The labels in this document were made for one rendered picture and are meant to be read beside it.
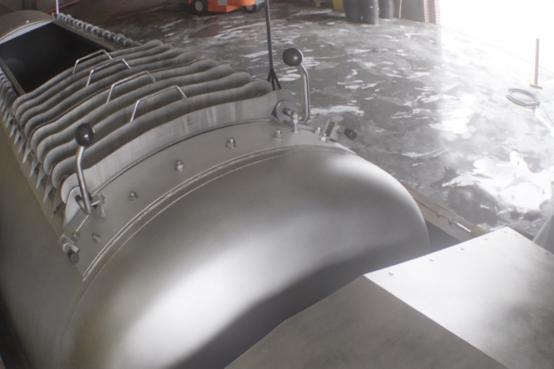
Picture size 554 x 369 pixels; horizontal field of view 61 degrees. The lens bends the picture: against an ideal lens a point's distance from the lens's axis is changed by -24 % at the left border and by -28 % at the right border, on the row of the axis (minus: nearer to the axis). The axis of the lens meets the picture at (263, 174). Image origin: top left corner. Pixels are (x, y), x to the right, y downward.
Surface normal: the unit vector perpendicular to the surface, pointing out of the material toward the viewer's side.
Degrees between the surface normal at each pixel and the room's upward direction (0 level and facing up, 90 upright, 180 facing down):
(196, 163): 3
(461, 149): 0
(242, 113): 90
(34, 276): 47
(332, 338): 0
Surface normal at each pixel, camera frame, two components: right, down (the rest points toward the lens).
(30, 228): -0.60, -0.37
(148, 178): -0.22, -0.77
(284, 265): 0.51, 0.02
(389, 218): 0.72, -0.04
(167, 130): 0.60, 0.38
